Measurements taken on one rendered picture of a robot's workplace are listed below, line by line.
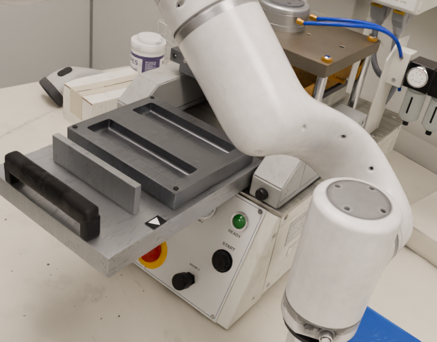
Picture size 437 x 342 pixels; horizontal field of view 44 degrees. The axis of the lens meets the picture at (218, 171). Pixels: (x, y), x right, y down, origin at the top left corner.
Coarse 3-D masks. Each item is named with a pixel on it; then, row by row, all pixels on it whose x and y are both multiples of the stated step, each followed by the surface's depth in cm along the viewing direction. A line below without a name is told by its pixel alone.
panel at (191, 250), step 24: (216, 216) 79; (168, 240) 84; (192, 240) 81; (216, 240) 79; (240, 240) 77; (144, 264) 86; (168, 264) 83; (192, 264) 81; (240, 264) 77; (192, 288) 81; (216, 288) 79; (216, 312) 79
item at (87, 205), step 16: (16, 160) 62; (16, 176) 63; (32, 176) 61; (48, 176) 60; (48, 192) 60; (64, 192) 59; (64, 208) 59; (80, 208) 57; (96, 208) 57; (80, 224) 58; (96, 224) 58
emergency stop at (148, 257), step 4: (156, 248) 83; (160, 248) 84; (148, 252) 84; (152, 252) 84; (156, 252) 83; (160, 252) 84; (144, 256) 85; (148, 256) 84; (152, 256) 84; (156, 256) 84; (144, 260) 85; (148, 260) 84; (152, 260) 84; (156, 260) 84
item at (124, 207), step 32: (32, 160) 70; (64, 160) 68; (96, 160) 64; (256, 160) 77; (0, 192) 67; (32, 192) 64; (96, 192) 66; (128, 192) 62; (224, 192) 71; (64, 224) 60; (128, 224) 62; (96, 256) 58; (128, 256) 60
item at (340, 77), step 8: (352, 64) 90; (296, 72) 83; (304, 72) 84; (344, 72) 88; (304, 80) 81; (312, 80) 82; (328, 80) 85; (336, 80) 86; (344, 80) 86; (304, 88) 79; (312, 88) 81; (328, 88) 87; (336, 88) 89
